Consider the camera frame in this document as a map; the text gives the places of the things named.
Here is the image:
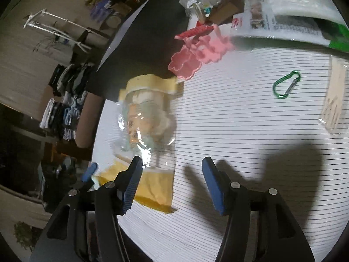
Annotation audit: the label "sunflower toy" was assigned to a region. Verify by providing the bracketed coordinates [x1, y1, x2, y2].
[95, 74, 179, 214]

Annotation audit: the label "green carabiner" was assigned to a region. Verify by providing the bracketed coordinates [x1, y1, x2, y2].
[272, 70, 302, 99]

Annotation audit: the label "wooden sticks packet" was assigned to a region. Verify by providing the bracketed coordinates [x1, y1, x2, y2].
[318, 56, 348, 135]

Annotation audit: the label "pink cookie cutters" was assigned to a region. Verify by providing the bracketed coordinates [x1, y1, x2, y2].
[167, 24, 235, 81]

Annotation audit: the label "white coat rack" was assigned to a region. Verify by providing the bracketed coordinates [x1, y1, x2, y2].
[22, 8, 110, 54]

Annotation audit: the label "green board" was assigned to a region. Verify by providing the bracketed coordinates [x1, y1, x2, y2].
[315, 18, 348, 53]

